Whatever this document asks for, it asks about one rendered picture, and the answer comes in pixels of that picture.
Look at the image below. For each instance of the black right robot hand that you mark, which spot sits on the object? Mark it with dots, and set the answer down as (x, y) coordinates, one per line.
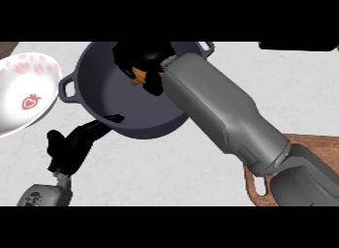
(145, 56)

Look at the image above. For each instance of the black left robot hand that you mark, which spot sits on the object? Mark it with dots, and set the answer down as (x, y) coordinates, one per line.
(72, 147)

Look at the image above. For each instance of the golden brown croissant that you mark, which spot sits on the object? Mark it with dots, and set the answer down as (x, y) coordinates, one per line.
(139, 77)

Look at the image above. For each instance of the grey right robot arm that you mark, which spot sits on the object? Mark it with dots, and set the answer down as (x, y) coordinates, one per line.
(243, 129)

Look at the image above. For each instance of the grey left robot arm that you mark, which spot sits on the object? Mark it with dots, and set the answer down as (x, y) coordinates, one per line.
(44, 193)

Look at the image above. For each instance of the dark grey pot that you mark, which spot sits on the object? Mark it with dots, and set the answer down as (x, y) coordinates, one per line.
(128, 103)

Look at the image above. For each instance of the brown wooden cutting board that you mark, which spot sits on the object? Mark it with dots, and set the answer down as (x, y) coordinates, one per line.
(329, 155)

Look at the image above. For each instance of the white bowl with pink print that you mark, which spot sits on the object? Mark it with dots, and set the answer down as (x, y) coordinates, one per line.
(19, 93)

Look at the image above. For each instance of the black appliance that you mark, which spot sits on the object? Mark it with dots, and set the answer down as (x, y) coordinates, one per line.
(299, 46)

